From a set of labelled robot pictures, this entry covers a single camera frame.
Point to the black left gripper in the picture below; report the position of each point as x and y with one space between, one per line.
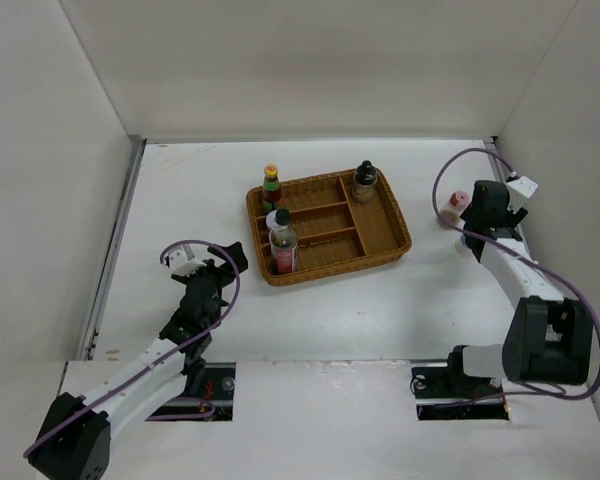
210 268

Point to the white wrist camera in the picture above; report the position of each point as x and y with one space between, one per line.
520 189
181 261

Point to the yellow-capped green-label sauce bottle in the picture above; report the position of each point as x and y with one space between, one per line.
271 188

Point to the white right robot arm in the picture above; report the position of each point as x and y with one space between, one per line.
549 337

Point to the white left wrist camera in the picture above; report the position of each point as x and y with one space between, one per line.
181 261

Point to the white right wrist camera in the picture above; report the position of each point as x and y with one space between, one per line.
520 189

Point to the silver-capped white blue jar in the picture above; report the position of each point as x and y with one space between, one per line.
462 248

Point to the woven wicker divided basket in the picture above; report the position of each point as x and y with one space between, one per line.
337 234

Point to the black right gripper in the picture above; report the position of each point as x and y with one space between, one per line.
512 220

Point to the black-capped pepper grinder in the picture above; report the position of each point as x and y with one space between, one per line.
364 180

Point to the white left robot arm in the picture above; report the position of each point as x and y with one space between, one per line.
78 432

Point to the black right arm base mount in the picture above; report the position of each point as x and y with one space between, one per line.
443 392

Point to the dark soy sauce bottle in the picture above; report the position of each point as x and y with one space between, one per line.
283 240

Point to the pink-capped spice shaker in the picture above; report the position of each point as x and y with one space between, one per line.
455 206

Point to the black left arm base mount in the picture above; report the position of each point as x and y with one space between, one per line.
208 396

